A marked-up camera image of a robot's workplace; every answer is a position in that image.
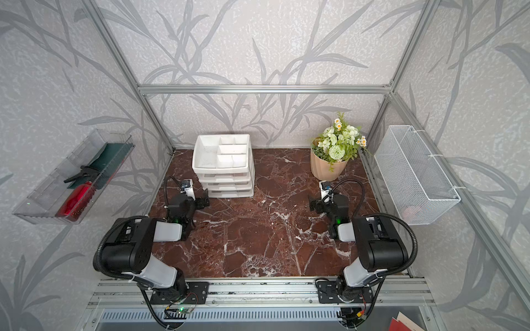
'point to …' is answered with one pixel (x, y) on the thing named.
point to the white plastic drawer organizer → (223, 165)
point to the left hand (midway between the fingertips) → (196, 189)
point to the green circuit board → (182, 309)
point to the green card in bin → (108, 163)
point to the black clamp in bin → (87, 172)
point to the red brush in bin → (76, 202)
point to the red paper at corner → (397, 325)
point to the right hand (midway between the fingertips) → (319, 190)
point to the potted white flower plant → (336, 145)
